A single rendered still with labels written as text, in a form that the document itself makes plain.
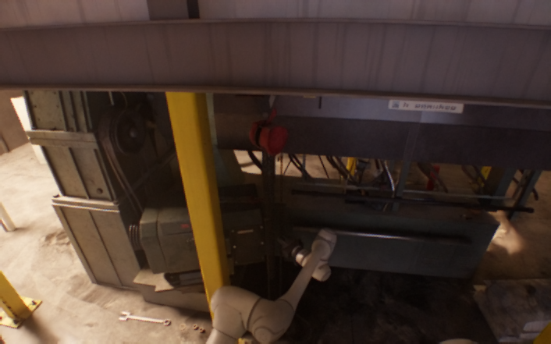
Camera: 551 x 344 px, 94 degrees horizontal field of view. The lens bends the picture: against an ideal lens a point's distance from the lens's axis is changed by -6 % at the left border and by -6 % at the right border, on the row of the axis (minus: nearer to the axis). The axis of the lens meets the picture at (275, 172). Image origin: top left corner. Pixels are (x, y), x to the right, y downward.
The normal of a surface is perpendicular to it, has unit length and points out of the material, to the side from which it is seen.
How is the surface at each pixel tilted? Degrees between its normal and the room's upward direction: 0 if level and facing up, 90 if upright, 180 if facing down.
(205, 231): 90
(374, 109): 78
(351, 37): 90
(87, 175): 90
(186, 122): 90
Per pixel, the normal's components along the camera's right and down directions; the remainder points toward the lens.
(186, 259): 0.19, 0.49
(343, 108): -0.14, 0.30
